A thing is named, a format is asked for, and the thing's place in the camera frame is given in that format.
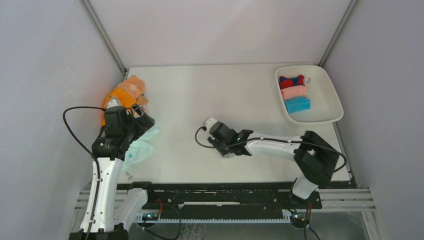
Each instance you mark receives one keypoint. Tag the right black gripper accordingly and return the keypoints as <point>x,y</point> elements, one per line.
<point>213,139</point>

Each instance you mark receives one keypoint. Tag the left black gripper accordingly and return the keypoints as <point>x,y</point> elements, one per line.
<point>143,123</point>

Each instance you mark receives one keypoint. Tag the mint green towel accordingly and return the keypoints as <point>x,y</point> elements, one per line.
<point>140,149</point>

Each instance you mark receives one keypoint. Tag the bright blue towel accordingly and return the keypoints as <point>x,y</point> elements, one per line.
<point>297,104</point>

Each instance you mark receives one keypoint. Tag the white blue patterned towel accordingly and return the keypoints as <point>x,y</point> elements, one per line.
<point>228,155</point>

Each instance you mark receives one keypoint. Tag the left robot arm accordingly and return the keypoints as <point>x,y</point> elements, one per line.
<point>123,125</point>

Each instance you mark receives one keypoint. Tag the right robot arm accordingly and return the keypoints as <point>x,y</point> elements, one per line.
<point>316,158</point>

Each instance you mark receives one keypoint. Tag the orange towel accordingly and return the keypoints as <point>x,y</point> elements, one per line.
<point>129,92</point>

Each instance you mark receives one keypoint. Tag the red blue rolled towel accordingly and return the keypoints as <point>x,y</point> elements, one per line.
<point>287,82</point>

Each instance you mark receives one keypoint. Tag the pink rolled towel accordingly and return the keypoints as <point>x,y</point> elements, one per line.
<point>293,92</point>

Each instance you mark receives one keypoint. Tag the white plastic tray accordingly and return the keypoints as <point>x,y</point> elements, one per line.
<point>325,105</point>

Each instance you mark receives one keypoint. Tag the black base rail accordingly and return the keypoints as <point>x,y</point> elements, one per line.
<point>227,201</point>

